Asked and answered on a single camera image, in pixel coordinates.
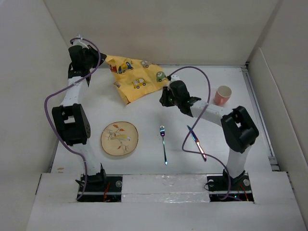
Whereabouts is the pink cup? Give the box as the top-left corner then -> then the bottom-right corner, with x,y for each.
214,86 -> 232,106

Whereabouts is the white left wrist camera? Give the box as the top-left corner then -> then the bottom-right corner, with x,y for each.
70,37 -> 89,49

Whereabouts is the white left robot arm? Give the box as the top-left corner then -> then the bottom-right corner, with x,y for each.
51,40 -> 107,191

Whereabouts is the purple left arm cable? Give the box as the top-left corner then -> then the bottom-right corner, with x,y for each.
44,37 -> 101,200

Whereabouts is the iridescent metal fork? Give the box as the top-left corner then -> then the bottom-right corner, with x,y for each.
160,126 -> 168,165

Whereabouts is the yellow vehicle print cloth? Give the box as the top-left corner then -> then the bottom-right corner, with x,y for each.
105,55 -> 168,104

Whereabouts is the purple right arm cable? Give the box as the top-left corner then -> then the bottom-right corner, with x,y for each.
168,66 -> 233,201

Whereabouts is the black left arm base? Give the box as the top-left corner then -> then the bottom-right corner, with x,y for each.
75,166 -> 123,203

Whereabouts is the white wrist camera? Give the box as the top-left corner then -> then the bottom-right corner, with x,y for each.
167,74 -> 180,83
70,37 -> 89,49

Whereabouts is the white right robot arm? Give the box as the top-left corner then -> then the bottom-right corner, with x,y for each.
159,80 -> 259,190

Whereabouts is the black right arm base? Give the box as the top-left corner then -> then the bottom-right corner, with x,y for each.
204,171 -> 254,202

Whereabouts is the iridescent metal knife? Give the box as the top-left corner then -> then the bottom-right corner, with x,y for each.
187,125 -> 207,162

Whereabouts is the beige bird pattern plate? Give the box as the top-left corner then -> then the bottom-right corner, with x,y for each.
101,121 -> 139,157

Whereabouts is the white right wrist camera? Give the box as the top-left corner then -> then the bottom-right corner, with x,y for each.
167,74 -> 180,83

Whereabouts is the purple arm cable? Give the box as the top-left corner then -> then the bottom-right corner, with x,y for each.
168,66 -> 233,201
44,37 -> 101,200

